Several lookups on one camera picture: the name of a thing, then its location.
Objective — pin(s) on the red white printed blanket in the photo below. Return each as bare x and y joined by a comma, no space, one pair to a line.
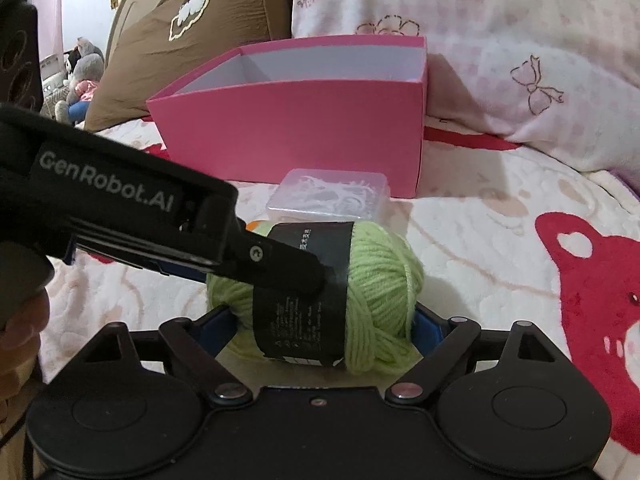
500,220

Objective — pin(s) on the pink curtain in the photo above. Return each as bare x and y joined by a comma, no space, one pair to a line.
47,15

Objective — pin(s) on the pink white floral blanket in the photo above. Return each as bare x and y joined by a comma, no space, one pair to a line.
475,60

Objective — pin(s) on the clear plastic box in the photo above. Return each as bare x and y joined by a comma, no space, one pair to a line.
325,195

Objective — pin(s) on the purple cloth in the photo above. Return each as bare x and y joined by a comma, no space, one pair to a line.
627,180

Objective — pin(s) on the pink cardboard box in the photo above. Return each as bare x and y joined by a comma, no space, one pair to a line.
300,130

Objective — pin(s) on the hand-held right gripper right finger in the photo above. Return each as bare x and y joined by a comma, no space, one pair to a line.
427,330

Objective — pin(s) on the grey plush toy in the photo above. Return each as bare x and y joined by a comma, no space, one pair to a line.
87,62

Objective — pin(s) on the green yarn ball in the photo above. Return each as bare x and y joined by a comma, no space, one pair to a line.
380,280

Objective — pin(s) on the beige headboard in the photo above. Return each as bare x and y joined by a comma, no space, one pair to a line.
116,35

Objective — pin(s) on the person's left hand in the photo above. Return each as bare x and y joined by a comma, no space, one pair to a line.
22,335

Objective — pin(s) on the brown pillow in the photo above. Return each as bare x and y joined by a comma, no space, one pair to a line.
225,20

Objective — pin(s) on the grey doll blue legs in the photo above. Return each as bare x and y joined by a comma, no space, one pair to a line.
60,102

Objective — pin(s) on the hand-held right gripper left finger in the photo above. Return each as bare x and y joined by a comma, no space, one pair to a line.
220,322

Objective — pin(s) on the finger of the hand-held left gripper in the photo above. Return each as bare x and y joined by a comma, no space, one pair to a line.
280,265

